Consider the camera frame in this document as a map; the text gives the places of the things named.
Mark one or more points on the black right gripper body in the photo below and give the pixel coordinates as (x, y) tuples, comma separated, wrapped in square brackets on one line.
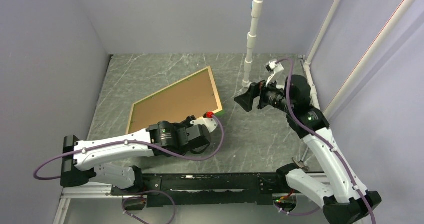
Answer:
[(270, 95)]

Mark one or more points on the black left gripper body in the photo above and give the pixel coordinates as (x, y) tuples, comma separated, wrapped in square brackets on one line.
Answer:
[(187, 124)]

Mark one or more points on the wooden picture frame green inlay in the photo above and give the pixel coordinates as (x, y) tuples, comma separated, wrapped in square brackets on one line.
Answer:
[(217, 93)]

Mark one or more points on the brown mdf backing board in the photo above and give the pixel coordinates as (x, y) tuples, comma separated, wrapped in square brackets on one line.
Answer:
[(175, 103)]

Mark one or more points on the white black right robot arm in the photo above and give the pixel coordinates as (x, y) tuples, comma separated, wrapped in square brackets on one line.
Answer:
[(346, 199)]

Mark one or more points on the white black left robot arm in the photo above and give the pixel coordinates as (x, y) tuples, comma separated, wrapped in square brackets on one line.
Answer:
[(86, 161)]

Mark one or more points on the white pvc pipe stand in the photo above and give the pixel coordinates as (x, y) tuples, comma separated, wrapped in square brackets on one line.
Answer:
[(292, 26)]

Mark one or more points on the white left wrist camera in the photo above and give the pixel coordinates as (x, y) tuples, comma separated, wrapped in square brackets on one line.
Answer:
[(209, 121)]

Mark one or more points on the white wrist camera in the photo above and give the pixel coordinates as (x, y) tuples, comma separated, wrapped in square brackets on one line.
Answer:
[(209, 121), (275, 69)]

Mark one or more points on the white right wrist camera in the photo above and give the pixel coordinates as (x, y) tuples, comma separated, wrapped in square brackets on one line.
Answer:
[(275, 69)]

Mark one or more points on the black handled hammer tool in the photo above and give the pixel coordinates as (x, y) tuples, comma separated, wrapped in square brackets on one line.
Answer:
[(301, 162)]

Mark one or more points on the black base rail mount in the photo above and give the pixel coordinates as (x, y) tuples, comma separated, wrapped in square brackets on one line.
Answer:
[(208, 188)]

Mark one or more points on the aluminium extrusion rail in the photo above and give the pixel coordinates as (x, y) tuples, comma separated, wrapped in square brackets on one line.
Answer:
[(89, 190)]

